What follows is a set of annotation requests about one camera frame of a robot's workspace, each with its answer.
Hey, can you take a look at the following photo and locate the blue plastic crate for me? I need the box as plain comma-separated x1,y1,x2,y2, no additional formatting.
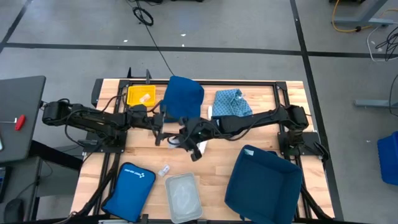
377,130,398,187

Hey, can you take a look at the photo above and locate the navy and white fabric basket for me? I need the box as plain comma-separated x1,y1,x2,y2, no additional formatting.
224,144,304,224

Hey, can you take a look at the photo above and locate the black cable bundle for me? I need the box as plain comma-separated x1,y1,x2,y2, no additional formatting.
374,26,398,62

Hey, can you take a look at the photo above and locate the yellow floor cable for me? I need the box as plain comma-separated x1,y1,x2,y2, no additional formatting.
331,0,398,34

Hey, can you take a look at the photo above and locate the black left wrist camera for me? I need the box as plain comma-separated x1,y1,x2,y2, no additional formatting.
129,104,147,117

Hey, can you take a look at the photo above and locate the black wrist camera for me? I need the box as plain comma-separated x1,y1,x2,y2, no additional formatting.
129,104,147,117
189,144,203,162

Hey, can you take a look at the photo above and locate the translucent grey plastic bin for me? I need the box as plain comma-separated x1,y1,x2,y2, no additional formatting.
164,172,203,224

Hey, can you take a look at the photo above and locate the blue first aid pouch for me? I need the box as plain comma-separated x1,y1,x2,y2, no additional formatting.
101,161,156,223

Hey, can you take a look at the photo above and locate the blue patterned cloth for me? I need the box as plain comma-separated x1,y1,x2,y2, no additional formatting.
211,88,253,118

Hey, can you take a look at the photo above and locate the grey desk foot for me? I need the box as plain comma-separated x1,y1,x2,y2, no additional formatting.
354,98,398,109

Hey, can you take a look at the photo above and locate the black computer mouse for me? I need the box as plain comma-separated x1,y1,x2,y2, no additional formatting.
3,198,25,222

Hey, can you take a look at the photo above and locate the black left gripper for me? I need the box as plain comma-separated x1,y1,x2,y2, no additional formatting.
133,105,188,146

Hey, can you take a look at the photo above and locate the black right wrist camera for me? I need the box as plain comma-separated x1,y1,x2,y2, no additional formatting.
189,144,203,162

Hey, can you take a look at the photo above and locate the dark grey side desk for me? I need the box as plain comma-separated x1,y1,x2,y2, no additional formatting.
0,75,47,164

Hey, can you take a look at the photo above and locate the dark blue folded cloth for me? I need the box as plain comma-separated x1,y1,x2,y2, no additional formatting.
160,75,205,124

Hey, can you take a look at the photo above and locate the black metal rig frame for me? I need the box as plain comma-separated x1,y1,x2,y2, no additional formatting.
74,67,335,224

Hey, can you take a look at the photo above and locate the black floor cable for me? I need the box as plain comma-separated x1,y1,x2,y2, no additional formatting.
126,0,175,77

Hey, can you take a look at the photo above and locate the yellow plastic bin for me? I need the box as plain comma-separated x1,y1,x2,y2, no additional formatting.
126,85,157,108

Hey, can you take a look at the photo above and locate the grey desk base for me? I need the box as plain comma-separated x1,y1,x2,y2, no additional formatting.
329,0,398,27

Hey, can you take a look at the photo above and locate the red handled tool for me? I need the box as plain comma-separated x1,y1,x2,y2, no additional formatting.
0,114,26,131

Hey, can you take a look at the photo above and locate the white floor cable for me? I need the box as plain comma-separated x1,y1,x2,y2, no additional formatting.
366,26,398,63

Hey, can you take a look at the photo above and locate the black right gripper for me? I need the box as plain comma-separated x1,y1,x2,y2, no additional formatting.
178,117,217,150

